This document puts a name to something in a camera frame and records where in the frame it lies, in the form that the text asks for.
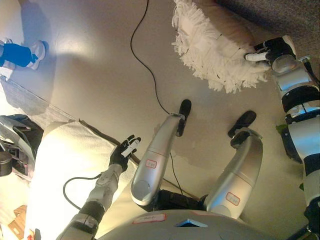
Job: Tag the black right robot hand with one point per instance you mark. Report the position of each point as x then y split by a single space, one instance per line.
277 47

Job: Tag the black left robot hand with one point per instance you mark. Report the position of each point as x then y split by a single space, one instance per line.
121 156

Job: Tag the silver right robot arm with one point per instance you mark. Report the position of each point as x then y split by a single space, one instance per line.
297 100

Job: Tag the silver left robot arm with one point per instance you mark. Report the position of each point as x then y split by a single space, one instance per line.
100 197

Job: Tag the grey fabric armchair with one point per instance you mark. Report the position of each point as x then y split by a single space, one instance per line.
275 17

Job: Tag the silver left robot leg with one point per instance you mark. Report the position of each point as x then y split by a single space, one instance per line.
155 160

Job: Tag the silver robot leg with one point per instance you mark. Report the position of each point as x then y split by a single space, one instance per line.
237 180
155 160

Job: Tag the green leafy plant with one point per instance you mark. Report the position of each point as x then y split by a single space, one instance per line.
281 128

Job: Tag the silver robot torso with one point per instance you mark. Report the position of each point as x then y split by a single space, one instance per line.
175 227

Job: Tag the grey black machine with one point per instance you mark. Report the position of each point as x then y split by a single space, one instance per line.
17 145

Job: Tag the grey blue rug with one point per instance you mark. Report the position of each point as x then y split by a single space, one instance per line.
30 102

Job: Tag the silver right robot leg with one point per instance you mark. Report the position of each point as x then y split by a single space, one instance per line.
237 180

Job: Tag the light wooden piece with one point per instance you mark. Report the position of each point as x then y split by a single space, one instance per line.
18 220

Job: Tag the white shoe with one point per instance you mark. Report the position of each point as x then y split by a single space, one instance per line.
5 45
38 53

